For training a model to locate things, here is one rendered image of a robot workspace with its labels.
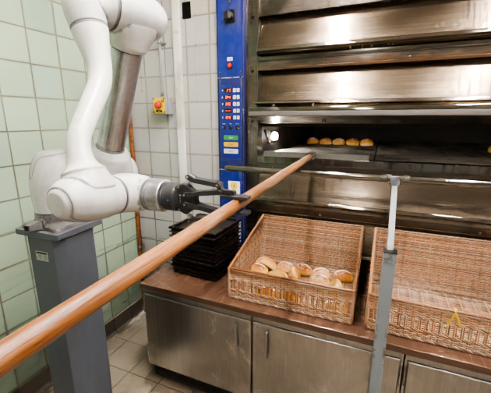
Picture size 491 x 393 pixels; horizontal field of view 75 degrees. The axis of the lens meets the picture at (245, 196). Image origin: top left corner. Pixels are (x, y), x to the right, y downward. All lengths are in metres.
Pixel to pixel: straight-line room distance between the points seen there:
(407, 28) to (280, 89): 0.62
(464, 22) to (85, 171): 1.54
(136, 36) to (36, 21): 0.87
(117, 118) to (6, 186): 0.72
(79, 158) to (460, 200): 1.55
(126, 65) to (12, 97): 0.75
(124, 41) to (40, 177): 0.53
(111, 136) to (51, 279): 0.56
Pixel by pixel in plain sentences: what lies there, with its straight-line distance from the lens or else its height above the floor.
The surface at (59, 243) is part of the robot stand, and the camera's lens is 1.31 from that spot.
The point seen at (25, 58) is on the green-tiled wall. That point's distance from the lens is 1.89.
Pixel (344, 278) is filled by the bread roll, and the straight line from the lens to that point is 1.70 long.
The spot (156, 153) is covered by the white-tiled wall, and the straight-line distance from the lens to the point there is 2.17.
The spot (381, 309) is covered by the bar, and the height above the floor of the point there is 0.74.
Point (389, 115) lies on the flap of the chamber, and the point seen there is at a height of 1.40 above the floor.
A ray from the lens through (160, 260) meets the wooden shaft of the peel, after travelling 0.52.
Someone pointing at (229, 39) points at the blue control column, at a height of 1.79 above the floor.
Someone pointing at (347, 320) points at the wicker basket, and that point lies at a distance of 1.43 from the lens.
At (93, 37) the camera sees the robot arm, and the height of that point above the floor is 1.59.
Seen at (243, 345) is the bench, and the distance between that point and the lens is 1.60.
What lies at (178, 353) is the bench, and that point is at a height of 0.23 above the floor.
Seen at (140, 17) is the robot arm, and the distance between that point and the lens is 1.16.
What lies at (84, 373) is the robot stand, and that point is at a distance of 1.57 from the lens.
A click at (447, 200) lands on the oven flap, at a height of 1.01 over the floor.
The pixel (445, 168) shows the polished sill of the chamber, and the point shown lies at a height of 1.16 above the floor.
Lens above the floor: 1.38
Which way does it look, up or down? 14 degrees down
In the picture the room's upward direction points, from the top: straight up
